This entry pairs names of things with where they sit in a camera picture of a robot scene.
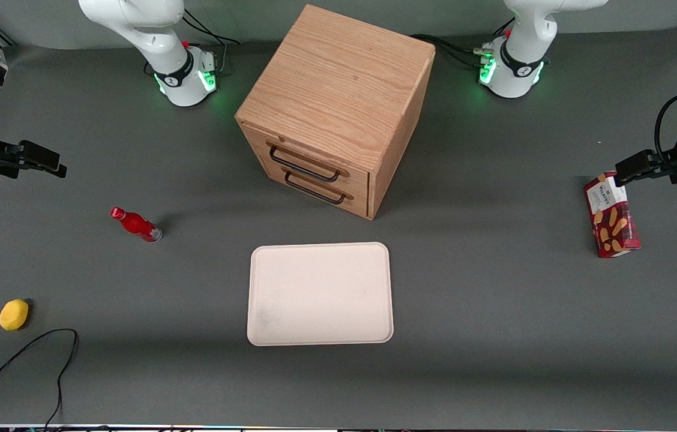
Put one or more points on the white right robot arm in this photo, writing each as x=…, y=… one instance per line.
x=158, y=30

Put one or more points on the oak wooden drawer cabinet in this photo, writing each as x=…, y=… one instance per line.
x=338, y=78

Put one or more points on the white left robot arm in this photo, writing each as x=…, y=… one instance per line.
x=524, y=36

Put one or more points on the cream plastic tray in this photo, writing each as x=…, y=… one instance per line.
x=320, y=294

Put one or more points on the yellow lemon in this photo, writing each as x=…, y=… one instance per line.
x=14, y=314

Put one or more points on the red tartan shortbread box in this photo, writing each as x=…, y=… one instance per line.
x=611, y=222

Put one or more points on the red soda bottle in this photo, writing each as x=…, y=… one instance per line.
x=137, y=225

